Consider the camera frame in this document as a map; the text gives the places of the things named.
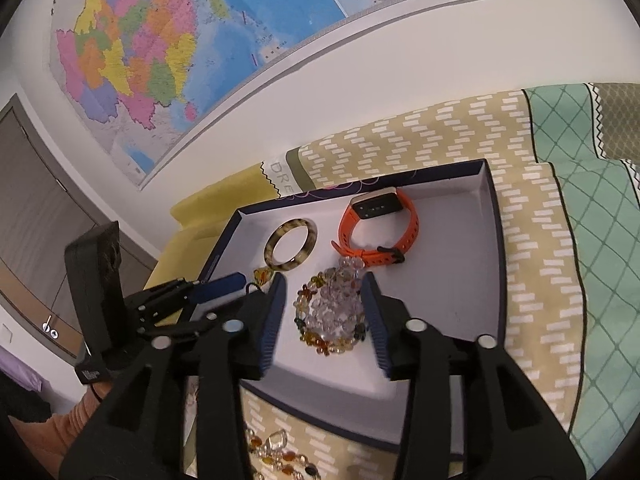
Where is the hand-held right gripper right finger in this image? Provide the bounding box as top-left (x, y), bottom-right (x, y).
top-left (361, 272), bottom-right (587, 480)

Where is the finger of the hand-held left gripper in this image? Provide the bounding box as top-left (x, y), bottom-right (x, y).
top-left (144, 272), bottom-right (247, 317)
top-left (149, 291), bottom-right (259, 344)

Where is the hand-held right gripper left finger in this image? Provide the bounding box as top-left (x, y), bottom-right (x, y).
top-left (59, 276), bottom-right (289, 480)

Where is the amber flower bead bracelet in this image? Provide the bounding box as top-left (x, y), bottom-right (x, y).
top-left (292, 272), bottom-right (368, 358)

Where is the tortoiseshell bangle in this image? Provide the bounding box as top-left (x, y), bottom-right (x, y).
top-left (265, 219), bottom-right (319, 272)

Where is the navy cardboard box tray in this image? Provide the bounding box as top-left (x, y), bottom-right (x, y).
top-left (192, 158), bottom-right (508, 461)

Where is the orange smart watch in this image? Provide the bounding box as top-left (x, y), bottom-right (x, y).
top-left (331, 186), bottom-right (420, 268)

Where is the mixed coloured bead chain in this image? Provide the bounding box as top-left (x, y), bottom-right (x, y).
top-left (245, 429), bottom-right (322, 480)

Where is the person's left forearm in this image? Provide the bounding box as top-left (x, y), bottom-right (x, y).
top-left (7, 385), bottom-right (118, 476)

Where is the purple cloth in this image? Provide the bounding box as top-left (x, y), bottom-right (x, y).
top-left (0, 347), bottom-right (43, 392)

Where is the grey door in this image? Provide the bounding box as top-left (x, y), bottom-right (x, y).
top-left (0, 94), bottom-right (158, 366)

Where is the patterned bed sheet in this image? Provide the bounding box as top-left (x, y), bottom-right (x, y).
top-left (145, 81), bottom-right (640, 480)

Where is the colourful wall map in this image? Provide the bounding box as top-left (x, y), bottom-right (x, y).
top-left (50, 0), bottom-right (506, 191)

